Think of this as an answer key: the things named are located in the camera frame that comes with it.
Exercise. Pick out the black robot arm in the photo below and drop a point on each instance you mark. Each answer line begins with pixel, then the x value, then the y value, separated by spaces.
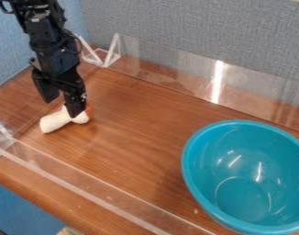
pixel 19 7

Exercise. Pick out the blue plastic bowl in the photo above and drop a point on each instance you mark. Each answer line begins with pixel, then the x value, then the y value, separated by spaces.
pixel 241 169

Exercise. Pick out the clear acrylic back barrier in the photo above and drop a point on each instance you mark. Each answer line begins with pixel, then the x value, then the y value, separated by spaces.
pixel 260 94

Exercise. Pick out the white brown toy mushroom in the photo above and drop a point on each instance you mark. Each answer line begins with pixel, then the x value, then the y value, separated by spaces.
pixel 54 121

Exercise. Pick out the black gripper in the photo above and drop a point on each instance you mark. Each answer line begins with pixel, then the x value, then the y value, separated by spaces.
pixel 55 72

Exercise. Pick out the clear acrylic front barrier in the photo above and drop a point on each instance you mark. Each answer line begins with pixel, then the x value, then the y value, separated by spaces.
pixel 91 203

